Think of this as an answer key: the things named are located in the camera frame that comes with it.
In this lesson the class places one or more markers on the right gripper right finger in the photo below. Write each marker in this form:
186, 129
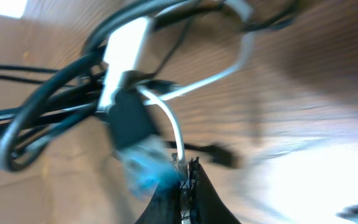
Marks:
206, 207

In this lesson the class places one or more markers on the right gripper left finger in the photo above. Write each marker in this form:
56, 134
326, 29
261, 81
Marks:
164, 206

